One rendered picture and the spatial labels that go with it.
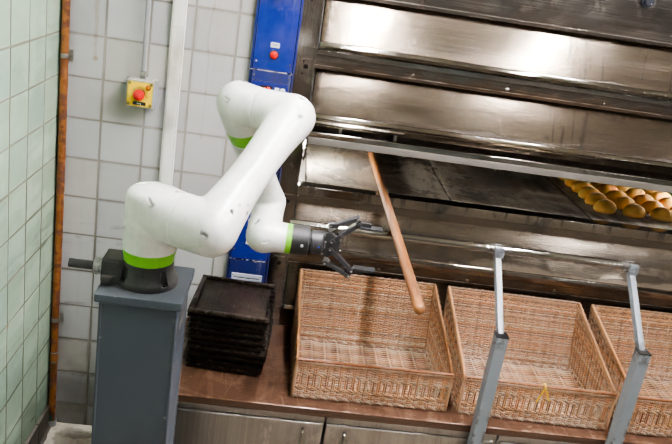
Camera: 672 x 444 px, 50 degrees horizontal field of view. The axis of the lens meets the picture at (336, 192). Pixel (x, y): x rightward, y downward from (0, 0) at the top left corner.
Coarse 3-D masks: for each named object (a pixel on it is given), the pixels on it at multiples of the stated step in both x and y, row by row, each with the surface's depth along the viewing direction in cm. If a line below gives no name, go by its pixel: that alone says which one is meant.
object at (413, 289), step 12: (372, 156) 322; (372, 168) 309; (384, 192) 275; (384, 204) 264; (396, 228) 239; (396, 240) 230; (408, 264) 212; (408, 276) 205; (408, 288) 199; (420, 300) 191; (420, 312) 188
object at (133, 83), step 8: (128, 80) 255; (136, 80) 255; (144, 80) 256; (152, 80) 258; (128, 88) 256; (136, 88) 256; (144, 88) 256; (152, 88) 256; (128, 96) 256; (152, 96) 257; (128, 104) 257; (136, 104) 257; (144, 104) 258; (152, 104) 258
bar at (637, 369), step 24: (408, 240) 245; (432, 240) 246; (456, 240) 247; (600, 264) 251; (624, 264) 251; (504, 336) 234; (648, 360) 237; (624, 384) 244; (480, 408) 241; (624, 408) 243; (480, 432) 244; (624, 432) 246
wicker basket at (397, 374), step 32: (320, 288) 285; (352, 288) 286; (384, 288) 287; (320, 320) 286; (352, 320) 287; (384, 320) 289; (416, 320) 290; (320, 352) 278; (352, 352) 281; (384, 352) 285; (416, 352) 289; (448, 352) 258; (320, 384) 248; (352, 384) 248; (384, 384) 249; (416, 384) 250; (448, 384) 251
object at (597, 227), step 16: (304, 192) 278; (320, 192) 278; (336, 192) 278; (352, 192) 279; (368, 192) 281; (416, 208) 282; (432, 208) 282; (448, 208) 282; (464, 208) 282; (480, 208) 284; (496, 208) 287; (528, 224) 286; (544, 224) 286; (560, 224) 286; (576, 224) 286; (592, 224) 287; (608, 224) 289; (624, 224) 292; (656, 240) 290
